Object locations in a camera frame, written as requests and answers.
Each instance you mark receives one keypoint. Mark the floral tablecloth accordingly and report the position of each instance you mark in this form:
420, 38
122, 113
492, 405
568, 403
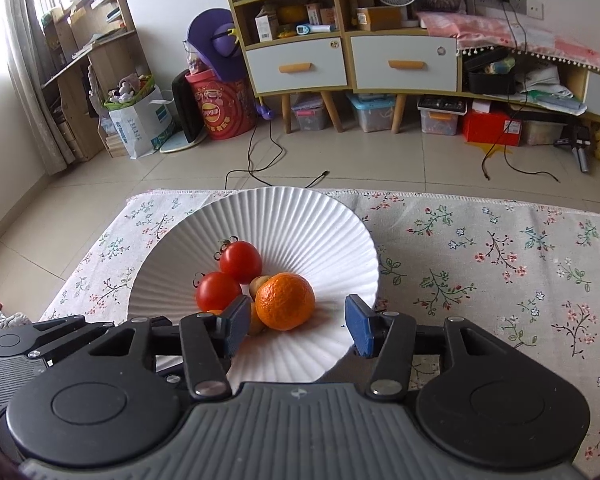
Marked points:
480, 260

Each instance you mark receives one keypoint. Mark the white paper bag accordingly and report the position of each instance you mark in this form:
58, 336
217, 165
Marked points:
140, 127

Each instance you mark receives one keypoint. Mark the red box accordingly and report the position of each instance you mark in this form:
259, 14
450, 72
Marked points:
490, 130

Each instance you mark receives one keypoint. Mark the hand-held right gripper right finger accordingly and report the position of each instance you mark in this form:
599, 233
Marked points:
360, 327

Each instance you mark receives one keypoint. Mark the wooden bookshelf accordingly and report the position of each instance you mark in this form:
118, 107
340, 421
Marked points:
110, 60

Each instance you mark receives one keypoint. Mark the cardboard box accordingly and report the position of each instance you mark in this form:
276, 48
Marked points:
380, 19

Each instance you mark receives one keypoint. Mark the purple hat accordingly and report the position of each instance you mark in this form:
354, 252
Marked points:
212, 40

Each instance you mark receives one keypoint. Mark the large mandarin orange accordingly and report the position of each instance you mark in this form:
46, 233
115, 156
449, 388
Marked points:
285, 301

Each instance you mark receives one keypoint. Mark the black basket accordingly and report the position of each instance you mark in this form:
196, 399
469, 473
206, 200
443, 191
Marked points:
490, 80

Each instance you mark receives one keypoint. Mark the translucent storage box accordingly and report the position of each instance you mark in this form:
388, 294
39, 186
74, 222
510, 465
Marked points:
542, 132

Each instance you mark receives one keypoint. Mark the tan longan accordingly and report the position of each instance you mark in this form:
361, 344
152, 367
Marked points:
256, 321
258, 285

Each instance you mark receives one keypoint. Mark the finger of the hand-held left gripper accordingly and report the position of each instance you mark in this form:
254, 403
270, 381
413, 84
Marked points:
70, 332

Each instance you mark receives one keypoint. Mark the white blue thermometer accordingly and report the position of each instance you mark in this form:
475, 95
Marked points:
315, 29

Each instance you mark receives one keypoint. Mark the white ribbed plate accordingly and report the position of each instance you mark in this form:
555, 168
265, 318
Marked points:
290, 230

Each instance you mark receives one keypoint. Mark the red tomato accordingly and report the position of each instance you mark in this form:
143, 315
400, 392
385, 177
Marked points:
240, 261
218, 291

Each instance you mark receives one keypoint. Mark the white cabinet drawer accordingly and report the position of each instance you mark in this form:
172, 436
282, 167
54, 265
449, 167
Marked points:
295, 55
405, 52

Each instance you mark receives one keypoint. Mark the yellow shelf item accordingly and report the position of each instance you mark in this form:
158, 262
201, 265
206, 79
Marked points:
292, 14

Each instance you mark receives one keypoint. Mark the purple floor toy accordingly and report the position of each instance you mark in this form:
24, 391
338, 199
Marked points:
265, 110

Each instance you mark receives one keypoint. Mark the grey curtain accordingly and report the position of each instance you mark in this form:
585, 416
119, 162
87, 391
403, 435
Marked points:
35, 60

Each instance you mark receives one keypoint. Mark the black lid storage box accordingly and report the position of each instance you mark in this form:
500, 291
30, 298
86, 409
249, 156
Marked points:
441, 115

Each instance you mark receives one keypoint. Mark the black tripod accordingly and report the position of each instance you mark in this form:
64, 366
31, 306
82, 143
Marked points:
580, 150

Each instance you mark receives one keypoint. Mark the white wall socket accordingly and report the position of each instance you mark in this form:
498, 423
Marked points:
535, 8

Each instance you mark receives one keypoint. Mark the plush toy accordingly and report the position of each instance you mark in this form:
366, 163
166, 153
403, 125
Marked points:
127, 90

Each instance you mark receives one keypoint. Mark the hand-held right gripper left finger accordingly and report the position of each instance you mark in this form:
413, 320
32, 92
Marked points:
237, 327

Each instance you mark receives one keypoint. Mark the white oval board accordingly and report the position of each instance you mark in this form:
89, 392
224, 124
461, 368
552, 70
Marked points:
177, 146

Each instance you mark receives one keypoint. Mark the red bucket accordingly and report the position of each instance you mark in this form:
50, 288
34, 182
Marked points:
220, 110

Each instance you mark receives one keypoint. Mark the blue lid storage box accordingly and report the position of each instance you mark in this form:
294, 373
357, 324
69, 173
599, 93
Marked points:
372, 115

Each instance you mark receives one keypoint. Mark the wooden shelf cabinet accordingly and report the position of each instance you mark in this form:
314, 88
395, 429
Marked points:
342, 0

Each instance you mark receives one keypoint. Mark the small white box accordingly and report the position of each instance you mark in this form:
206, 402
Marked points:
266, 27

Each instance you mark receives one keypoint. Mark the clear storage box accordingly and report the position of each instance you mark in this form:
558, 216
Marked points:
309, 115

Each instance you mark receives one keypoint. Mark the black flat panel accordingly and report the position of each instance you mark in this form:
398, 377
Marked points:
185, 110

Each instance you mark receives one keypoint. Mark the pink cloth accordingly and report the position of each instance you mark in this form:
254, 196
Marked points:
480, 27

